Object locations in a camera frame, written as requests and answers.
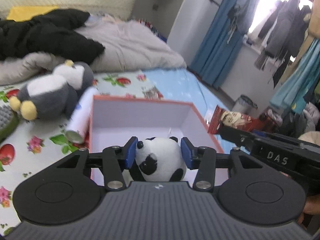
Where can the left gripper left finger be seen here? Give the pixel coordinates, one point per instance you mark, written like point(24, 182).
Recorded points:
point(115, 160)

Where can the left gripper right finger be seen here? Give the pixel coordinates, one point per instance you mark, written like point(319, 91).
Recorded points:
point(202, 159)

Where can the small panda plush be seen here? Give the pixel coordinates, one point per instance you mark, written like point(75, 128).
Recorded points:
point(158, 160)

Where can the person right hand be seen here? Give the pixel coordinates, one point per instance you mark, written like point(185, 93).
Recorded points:
point(312, 207)

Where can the orange shoe box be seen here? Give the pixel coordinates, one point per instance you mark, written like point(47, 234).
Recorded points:
point(114, 120)

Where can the white spray can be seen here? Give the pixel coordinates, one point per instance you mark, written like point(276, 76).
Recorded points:
point(77, 127)

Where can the red bag on floor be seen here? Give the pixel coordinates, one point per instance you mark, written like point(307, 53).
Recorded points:
point(271, 120)

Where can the white trash bin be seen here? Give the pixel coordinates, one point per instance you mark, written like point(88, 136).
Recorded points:
point(244, 105)

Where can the teal hanging cloth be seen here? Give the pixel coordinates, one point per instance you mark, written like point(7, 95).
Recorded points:
point(294, 90)

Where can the light blue bed sheet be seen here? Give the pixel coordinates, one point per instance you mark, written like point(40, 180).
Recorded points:
point(182, 85)

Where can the fruit pattern tablecloth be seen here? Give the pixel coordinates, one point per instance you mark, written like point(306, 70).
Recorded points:
point(34, 145)

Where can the grey penguin plush toy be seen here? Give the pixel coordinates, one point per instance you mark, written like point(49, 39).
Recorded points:
point(52, 95)

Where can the blue curtain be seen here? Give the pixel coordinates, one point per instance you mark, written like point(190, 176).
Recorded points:
point(218, 51)

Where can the grey duvet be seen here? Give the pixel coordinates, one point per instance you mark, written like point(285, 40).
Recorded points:
point(128, 46)

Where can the hanging dark clothes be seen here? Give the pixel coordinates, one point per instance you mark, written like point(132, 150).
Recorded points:
point(282, 35)

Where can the black jacket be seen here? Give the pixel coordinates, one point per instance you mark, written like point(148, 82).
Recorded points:
point(52, 33)

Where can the yellow pillow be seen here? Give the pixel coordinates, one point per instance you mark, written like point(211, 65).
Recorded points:
point(25, 13)

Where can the green long-handled massage brush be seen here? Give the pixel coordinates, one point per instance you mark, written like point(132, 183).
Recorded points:
point(9, 121)

